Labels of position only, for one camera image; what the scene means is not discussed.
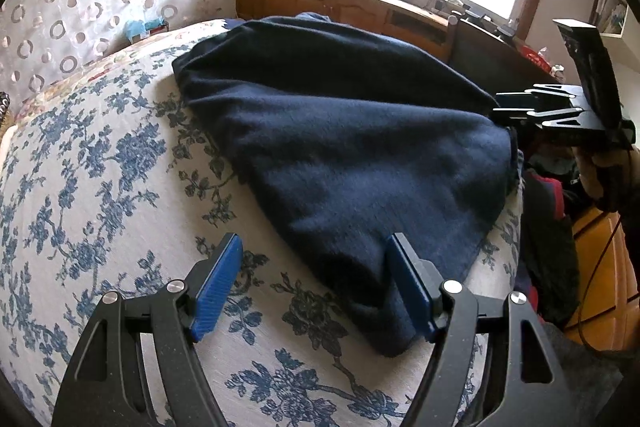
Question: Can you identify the navy printed t-shirt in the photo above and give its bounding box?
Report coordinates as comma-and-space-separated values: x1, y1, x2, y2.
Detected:
172, 13, 520, 357

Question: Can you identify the person right hand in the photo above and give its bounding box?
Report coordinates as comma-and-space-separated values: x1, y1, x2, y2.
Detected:
573, 146, 639, 213

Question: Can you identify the wooden side cabinet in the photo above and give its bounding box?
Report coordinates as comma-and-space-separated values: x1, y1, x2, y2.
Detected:
234, 0, 561, 84

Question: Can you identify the blue floral white pillow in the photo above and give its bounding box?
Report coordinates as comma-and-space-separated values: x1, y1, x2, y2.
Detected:
0, 18, 524, 427

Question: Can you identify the dark circle patterned cloth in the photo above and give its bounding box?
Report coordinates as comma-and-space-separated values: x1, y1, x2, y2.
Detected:
0, 92, 11, 126

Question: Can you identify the floral pink quilt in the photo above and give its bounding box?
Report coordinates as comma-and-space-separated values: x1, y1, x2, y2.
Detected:
14, 18, 242, 121

